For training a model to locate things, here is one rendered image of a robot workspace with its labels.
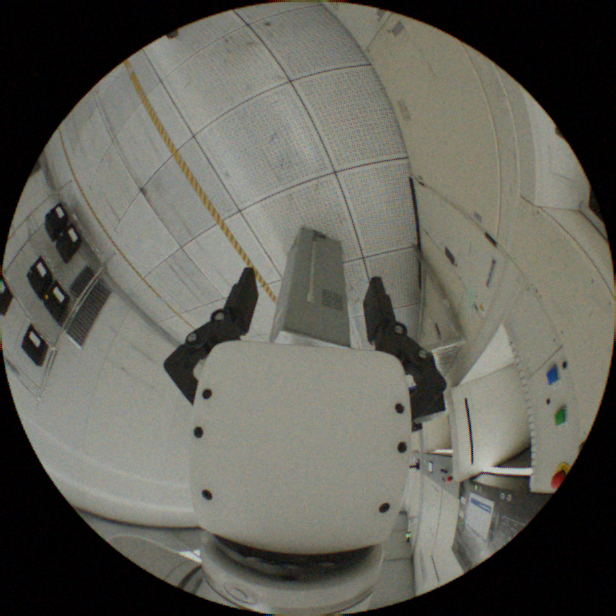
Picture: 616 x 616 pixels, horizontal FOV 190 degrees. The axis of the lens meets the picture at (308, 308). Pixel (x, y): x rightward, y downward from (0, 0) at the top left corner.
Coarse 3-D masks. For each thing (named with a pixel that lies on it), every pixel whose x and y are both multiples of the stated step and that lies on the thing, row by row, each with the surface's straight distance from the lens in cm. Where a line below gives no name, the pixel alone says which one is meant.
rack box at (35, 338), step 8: (32, 328) 228; (24, 336) 231; (32, 336) 227; (40, 336) 224; (24, 344) 229; (32, 344) 226; (40, 344) 223; (32, 352) 226; (40, 352) 223; (32, 360) 226; (40, 360) 226
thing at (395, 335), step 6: (396, 324) 13; (402, 324) 12; (390, 330) 12; (396, 330) 12; (402, 330) 12; (384, 336) 11; (390, 336) 12; (396, 336) 12; (402, 336) 12; (384, 342) 11; (390, 342) 11; (396, 342) 12; (402, 342) 12; (378, 348) 11; (384, 348) 11; (390, 348) 11; (396, 348) 11; (396, 354) 11
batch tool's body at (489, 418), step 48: (432, 192) 96; (432, 240) 111; (480, 240) 69; (432, 288) 131; (480, 288) 75; (528, 288) 56; (480, 336) 82; (528, 336) 59; (480, 384) 121; (528, 384) 63; (480, 432) 117; (528, 432) 136; (576, 432) 53; (480, 480) 106; (528, 480) 81
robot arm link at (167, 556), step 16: (112, 544) 17; (128, 544) 17; (144, 544) 17; (160, 544) 18; (144, 560) 16; (160, 560) 16; (176, 560) 16; (192, 560) 17; (160, 576) 15; (176, 576) 15
